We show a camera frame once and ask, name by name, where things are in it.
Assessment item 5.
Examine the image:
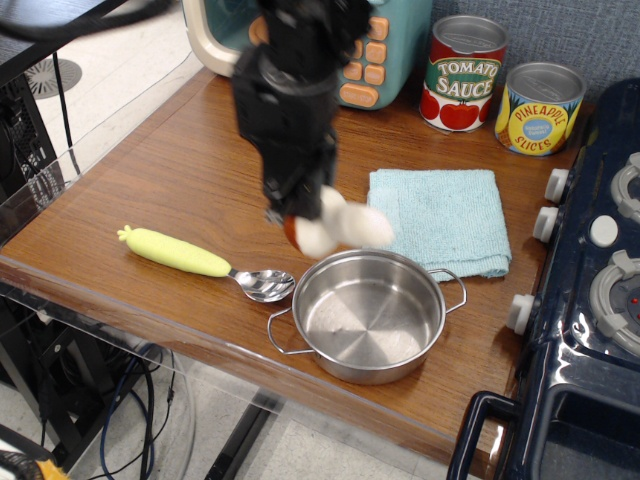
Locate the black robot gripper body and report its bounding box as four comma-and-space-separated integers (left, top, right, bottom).
230, 42, 341, 201

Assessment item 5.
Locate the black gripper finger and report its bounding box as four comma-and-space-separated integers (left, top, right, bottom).
263, 179, 299, 227
294, 174, 333, 220

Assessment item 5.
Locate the plush brown white mushroom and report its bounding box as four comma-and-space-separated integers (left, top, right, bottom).
283, 185, 395, 259

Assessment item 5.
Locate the stainless steel pot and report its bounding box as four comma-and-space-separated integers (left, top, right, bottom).
288, 249, 463, 385

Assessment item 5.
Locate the toy microwave teal cream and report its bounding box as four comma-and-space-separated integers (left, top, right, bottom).
182, 0, 432, 110

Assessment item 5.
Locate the light blue folded towel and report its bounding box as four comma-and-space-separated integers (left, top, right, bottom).
368, 169, 512, 278

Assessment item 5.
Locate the tomato sauce can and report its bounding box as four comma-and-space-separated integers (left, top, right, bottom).
419, 15, 509, 132

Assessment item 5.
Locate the clear acrylic table guard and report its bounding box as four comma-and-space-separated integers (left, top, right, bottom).
1, 55, 295, 399

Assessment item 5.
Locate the pineapple slices can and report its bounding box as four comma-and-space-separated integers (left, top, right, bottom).
495, 62, 587, 157

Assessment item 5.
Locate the black desk at left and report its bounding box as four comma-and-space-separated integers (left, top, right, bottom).
1, 1, 123, 200

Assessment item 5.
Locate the dark blue toy stove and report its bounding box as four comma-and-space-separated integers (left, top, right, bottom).
447, 78, 639, 479

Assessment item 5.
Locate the yellow plush toy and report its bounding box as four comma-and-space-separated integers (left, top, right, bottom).
0, 449, 69, 480

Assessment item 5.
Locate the spoon with green handle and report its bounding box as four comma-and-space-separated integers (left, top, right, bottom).
117, 225, 296, 303

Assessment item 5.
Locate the blue floor cable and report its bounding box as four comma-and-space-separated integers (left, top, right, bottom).
98, 355, 156, 480

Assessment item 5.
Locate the black floor cable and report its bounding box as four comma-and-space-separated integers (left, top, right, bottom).
88, 349, 177, 480

